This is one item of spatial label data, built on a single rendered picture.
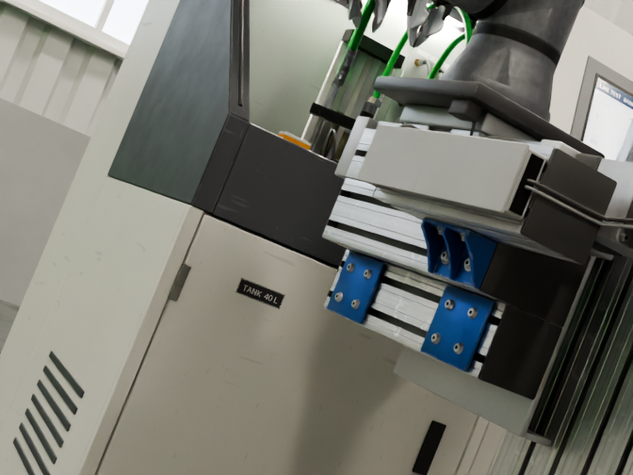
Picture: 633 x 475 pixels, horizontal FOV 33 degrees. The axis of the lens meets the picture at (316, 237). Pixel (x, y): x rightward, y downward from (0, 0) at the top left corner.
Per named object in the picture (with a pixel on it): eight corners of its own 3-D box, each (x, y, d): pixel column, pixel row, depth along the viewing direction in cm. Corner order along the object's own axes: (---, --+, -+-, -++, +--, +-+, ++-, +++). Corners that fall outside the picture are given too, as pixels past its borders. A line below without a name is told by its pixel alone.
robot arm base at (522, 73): (568, 141, 134) (597, 69, 134) (482, 91, 126) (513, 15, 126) (494, 132, 147) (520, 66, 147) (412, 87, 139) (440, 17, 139)
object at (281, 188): (212, 214, 170) (251, 122, 170) (203, 211, 174) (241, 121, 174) (504, 336, 197) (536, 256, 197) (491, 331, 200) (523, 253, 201)
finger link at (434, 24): (425, 46, 194) (444, -1, 194) (409, 46, 199) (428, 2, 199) (438, 53, 195) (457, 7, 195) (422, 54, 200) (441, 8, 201)
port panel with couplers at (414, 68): (374, 160, 237) (426, 33, 238) (366, 159, 240) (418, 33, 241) (419, 182, 243) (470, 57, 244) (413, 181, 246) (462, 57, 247)
